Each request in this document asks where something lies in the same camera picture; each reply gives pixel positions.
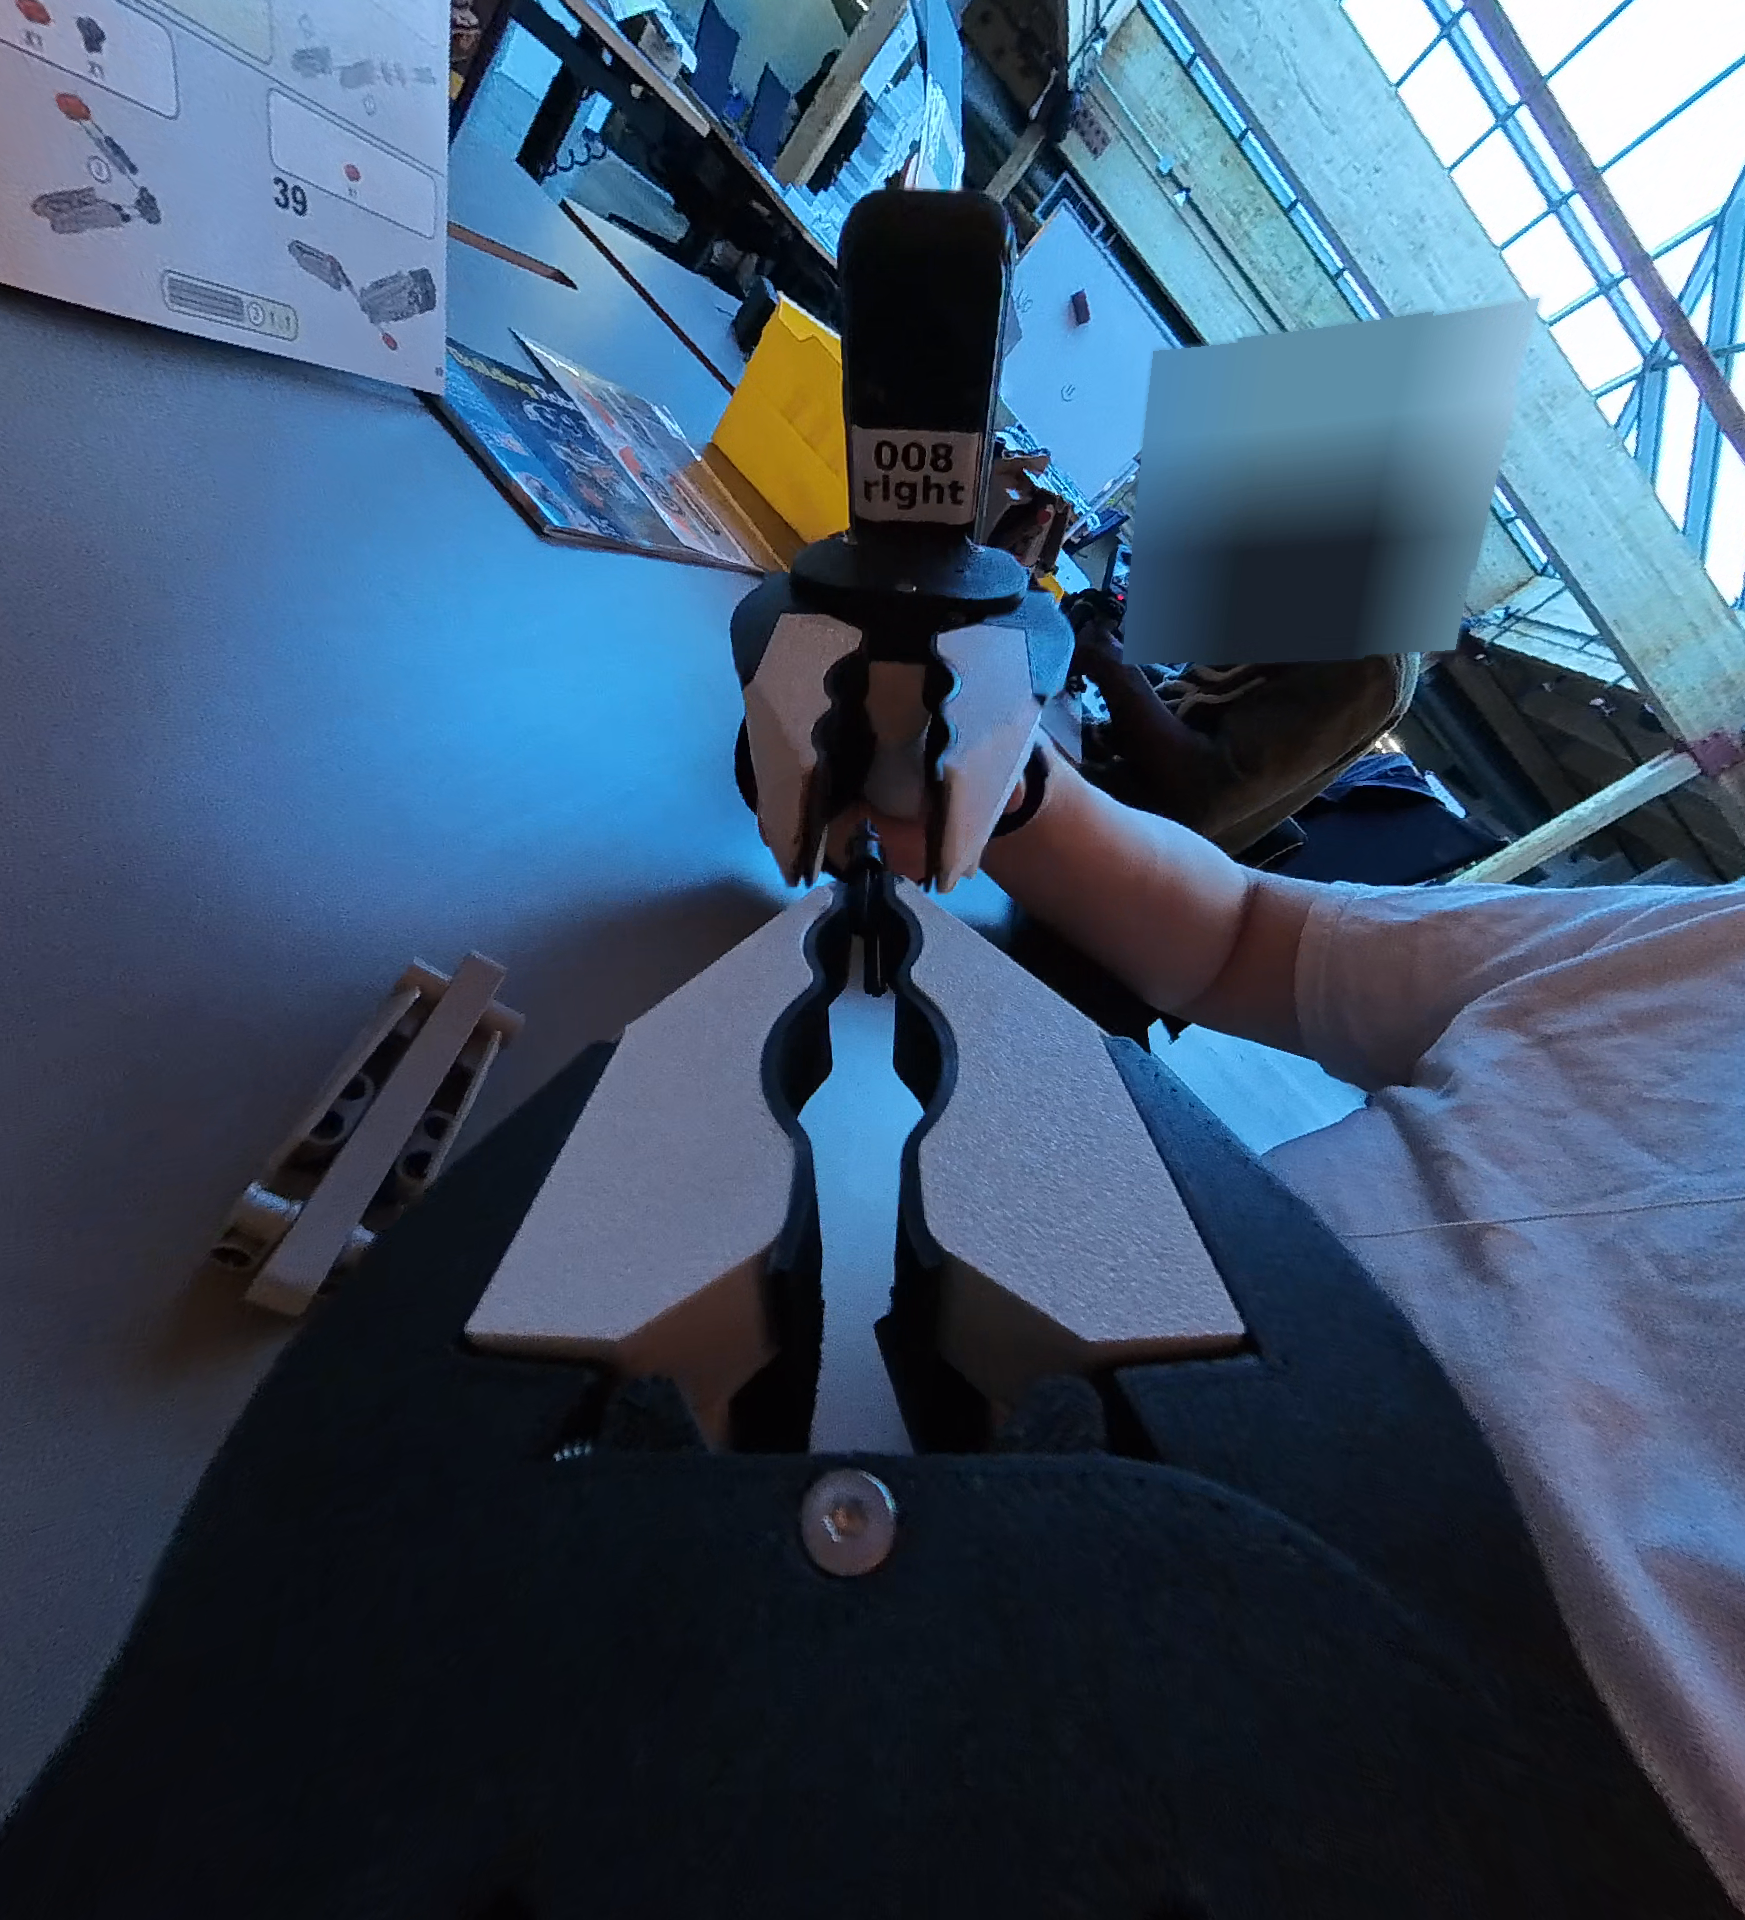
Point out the large skylight window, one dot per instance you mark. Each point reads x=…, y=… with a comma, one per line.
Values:
x=1635, y=178

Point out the building instruction booklet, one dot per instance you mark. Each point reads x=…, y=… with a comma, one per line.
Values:
x=208, y=148

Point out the person's right forearm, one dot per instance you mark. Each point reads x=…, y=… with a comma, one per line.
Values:
x=1140, y=887

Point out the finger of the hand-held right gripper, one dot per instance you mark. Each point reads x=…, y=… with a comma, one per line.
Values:
x=788, y=720
x=991, y=735

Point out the pale roof beam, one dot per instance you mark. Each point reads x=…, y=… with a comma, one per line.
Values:
x=1635, y=570

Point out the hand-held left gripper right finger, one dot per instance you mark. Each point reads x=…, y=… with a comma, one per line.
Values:
x=1067, y=1181

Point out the yellow container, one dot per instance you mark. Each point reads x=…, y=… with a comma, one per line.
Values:
x=788, y=424

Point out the black toy axle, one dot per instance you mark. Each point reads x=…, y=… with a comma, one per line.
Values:
x=875, y=925

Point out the person in white shirt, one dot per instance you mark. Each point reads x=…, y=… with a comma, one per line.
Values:
x=1559, y=1197

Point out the grey desk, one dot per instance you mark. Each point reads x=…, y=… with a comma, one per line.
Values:
x=208, y=677

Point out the grey table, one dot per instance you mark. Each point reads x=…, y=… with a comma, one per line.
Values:
x=631, y=298

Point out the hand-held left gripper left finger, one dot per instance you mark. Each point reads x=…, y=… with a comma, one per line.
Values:
x=648, y=1181

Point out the grey building brick assembly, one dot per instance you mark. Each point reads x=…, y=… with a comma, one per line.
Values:
x=363, y=1157

